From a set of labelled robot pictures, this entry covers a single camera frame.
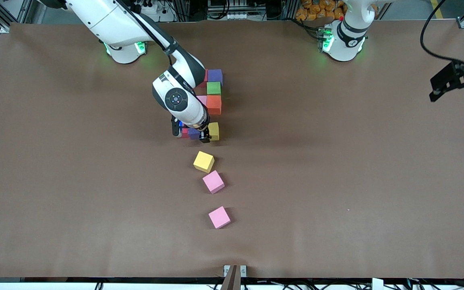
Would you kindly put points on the purple foam cube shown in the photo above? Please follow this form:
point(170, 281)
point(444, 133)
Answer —
point(215, 76)
point(193, 133)

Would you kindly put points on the yellow foam cube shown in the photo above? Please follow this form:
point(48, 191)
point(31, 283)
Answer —
point(204, 162)
point(214, 131)

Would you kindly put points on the red foam cube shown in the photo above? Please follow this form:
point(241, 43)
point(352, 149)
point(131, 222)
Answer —
point(205, 78)
point(184, 133)

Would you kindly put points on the orange foam cube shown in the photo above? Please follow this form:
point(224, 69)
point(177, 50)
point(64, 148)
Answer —
point(214, 104)

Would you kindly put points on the pink foam cube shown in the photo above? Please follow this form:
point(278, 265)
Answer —
point(219, 217)
point(202, 100)
point(213, 181)

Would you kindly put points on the green foam cube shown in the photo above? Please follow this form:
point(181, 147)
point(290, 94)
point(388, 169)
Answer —
point(214, 88)

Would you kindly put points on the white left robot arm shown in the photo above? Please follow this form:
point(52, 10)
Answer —
point(346, 44)

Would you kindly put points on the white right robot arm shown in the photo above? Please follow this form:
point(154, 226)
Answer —
point(179, 100)

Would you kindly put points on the white equipment box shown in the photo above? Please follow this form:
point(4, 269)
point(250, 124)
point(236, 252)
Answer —
point(232, 10)

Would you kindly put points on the white power strip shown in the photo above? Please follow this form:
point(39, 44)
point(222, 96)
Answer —
point(153, 9)

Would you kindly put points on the orange packets pile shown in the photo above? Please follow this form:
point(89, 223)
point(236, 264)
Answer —
point(320, 10)

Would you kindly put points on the brown table cover sheet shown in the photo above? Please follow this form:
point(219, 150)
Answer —
point(336, 201)

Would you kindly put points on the aluminium frame post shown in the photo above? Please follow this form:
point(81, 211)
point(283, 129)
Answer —
point(182, 10)
point(291, 9)

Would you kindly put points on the small metal bracket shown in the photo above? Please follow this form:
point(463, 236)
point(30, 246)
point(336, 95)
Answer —
point(243, 270)

